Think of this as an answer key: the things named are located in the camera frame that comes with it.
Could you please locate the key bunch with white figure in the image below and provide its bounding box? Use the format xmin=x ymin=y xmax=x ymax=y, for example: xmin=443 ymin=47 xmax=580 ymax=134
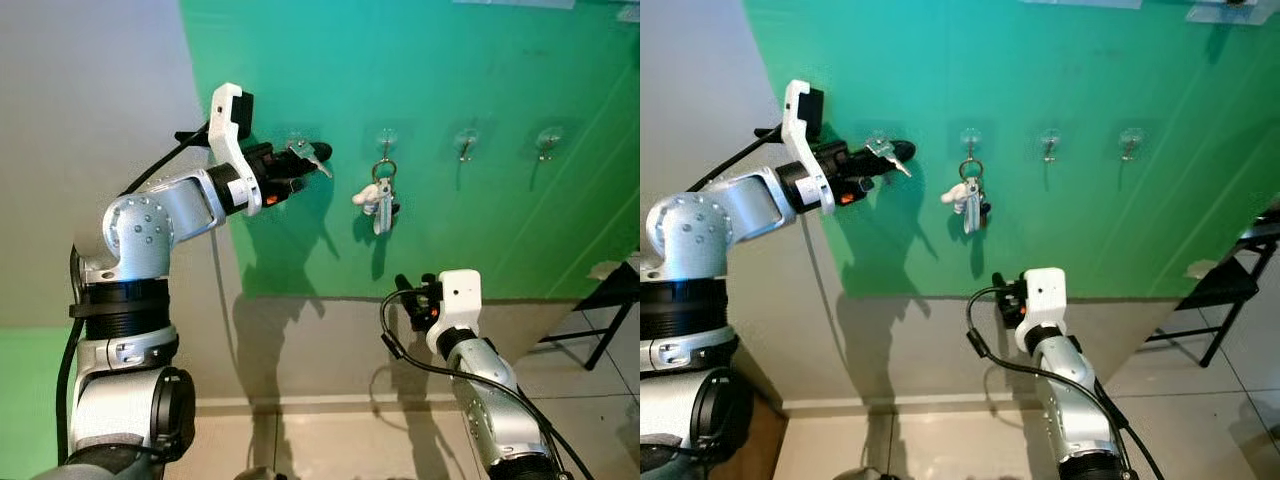
xmin=940 ymin=158 xmax=991 ymax=237
xmin=351 ymin=158 xmax=402 ymax=237

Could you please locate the black folding chair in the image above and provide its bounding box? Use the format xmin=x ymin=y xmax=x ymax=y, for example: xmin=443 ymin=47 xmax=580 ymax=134
xmin=1145 ymin=200 xmax=1280 ymax=369
xmin=538 ymin=258 xmax=641 ymax=373

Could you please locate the brown cardboard box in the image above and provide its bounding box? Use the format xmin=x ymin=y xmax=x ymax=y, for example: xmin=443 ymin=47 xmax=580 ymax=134
xmin=733 ymin=392 xmax=791 ymax=480

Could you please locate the green table board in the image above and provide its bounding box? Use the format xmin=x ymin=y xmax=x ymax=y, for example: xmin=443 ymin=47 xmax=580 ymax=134
xmin=0 ymin=325 xmax=81 ymax=480

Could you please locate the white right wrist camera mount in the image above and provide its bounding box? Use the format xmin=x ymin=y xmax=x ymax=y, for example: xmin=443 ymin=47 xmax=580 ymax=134
xmin=1014 ymin=267 xmax=1069 ymax=356
xmin=426 ymin=269 xmax=484 ymax=358

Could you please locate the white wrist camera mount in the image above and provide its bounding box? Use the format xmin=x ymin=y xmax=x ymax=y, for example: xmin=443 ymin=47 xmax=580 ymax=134
xmin=1014 ymin=267 xmax=1069 ymax=356
xmin=426 ymin=269 xmax=484 ymax=358
xmin=782 ymin=79 xmax=838 ymax=216
xmin=207 ymin=82 xmax=264 ymax=218

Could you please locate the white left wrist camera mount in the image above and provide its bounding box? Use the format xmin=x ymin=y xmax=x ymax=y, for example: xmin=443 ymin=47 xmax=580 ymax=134
xmin=782 ymin=79 xmax=838 ymax=216
xmin=207 ymin=82 xmax=264 ymax=218

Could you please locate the green wall sheet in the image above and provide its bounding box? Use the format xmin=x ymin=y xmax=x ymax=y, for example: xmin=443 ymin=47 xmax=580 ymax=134
xmin=742 ymin=0 xmax=1280 ymax=299
xmin=178 ymin=0 xmax=641 ymax=301

